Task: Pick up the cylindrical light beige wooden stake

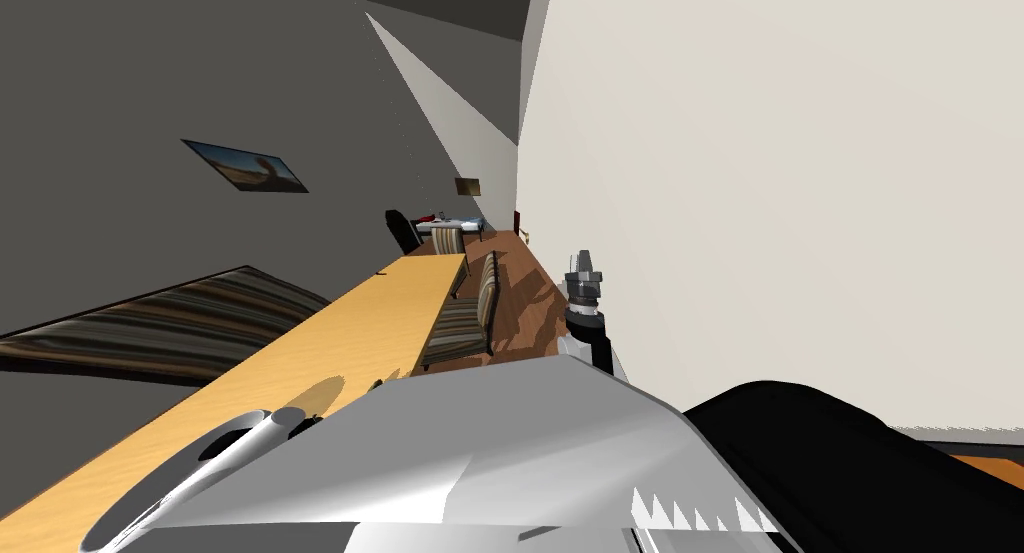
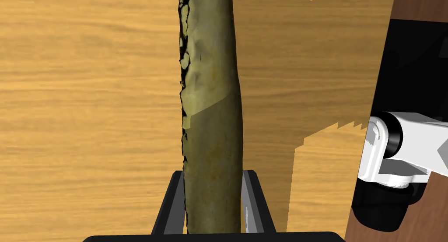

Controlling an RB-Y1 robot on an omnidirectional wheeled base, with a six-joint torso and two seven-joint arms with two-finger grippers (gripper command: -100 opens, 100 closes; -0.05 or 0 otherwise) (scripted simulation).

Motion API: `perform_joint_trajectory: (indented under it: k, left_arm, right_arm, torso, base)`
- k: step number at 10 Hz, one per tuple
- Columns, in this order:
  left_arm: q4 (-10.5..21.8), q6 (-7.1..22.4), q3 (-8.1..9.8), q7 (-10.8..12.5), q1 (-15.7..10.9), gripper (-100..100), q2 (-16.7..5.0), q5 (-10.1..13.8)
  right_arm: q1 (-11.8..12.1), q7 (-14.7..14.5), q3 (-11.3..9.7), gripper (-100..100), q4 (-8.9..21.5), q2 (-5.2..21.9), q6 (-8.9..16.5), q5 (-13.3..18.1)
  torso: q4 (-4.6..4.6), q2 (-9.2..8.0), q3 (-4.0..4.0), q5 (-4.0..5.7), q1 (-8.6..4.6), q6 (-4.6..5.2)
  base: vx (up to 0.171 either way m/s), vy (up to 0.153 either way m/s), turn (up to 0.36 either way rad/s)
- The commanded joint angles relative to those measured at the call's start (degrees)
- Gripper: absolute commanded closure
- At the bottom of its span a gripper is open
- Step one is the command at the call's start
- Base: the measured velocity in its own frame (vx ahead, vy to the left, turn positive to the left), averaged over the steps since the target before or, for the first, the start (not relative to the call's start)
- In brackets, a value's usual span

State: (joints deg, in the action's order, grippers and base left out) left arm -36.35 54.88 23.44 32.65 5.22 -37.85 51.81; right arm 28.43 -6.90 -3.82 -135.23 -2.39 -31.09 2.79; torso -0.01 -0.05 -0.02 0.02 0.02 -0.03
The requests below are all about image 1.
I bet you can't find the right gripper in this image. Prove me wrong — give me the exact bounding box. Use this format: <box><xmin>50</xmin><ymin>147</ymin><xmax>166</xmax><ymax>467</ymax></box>
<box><xmin>563</xmin><ymin>248</ymin><xmax>605</xmax><ymax>305</ymax></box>

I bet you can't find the small white table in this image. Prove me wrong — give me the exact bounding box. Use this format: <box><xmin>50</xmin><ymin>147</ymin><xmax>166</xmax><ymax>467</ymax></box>
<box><xmin>412</xmin><ymin>212</ymin><xmax>487</xmax><ymax>243</ymax></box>

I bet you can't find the black chair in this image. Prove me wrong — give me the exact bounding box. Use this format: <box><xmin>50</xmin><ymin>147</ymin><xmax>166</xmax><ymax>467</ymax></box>
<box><xmin>384</xmin><ymin>208</ymin><xmax>425</xmax><ymax>257</ymax></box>

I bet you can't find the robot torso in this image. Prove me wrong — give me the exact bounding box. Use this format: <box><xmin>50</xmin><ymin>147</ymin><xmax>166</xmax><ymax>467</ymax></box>
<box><xmin>142</xmin><ymin>354</ymin><xmax>803</xmax><ymax>553</ymax></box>

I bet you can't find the long yellow wooden table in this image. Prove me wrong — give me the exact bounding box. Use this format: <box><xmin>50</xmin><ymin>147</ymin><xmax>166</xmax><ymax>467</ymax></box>
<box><xmin>0</xmin><ymin>252</ymin><xmax>470</xmax><ymax>553</ymax></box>

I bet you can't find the large landscape wall picture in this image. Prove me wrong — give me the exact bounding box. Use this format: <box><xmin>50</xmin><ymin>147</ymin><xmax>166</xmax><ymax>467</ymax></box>
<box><xmin>180</xmin><ymin>138</ymin><xmax>310</xmax><ymax>195</ymax></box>

